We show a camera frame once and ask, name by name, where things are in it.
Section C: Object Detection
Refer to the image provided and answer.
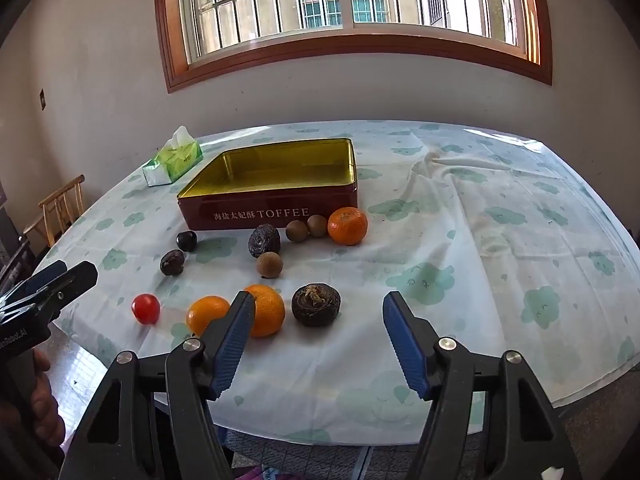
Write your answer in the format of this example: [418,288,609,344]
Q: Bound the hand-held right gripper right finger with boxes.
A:
[382,291,583,480]

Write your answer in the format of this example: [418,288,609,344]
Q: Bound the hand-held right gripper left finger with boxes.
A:
[60,290,257,480]

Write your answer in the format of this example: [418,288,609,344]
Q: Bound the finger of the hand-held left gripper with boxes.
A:
[0,260,69,306]
[20,261,99,328]

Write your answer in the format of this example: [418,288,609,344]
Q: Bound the small smooth orange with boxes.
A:
[186,295,232,337]

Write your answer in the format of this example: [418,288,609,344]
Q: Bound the medium orange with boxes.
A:
[243,284,286,338]

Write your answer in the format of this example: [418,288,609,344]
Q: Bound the red cherry tomato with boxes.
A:
[131,293,161,324]

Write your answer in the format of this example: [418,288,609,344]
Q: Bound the dark wrinkled fruit with stem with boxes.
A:
[291,283,342,328]

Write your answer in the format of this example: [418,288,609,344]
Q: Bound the dark wrinkled passion fruit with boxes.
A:
[248,224,281,258]

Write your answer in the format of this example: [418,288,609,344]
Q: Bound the red and gold tin box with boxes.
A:
[176,138,359,231]

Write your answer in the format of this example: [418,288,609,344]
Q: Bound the large mandarin orange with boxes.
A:
[327,207,369,246]

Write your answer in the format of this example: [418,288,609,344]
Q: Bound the person's left hand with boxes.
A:
[30,350,66,447]

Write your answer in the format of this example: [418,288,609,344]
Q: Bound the dark furniture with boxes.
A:
[0,180,38,286]

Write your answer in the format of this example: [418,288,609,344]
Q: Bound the wooden chair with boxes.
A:
[23,175,86,248]

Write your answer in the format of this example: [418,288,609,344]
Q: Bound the white tablecloth with green print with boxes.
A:
[37,120,640,448]

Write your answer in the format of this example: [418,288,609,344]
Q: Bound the purple patterned clothing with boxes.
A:
[232,465,301,480]

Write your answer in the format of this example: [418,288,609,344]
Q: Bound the green tissue pack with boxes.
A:
[142,125,204,187]

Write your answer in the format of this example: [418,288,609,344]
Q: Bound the wooden framed barred window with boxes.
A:
[153,0,554,94]

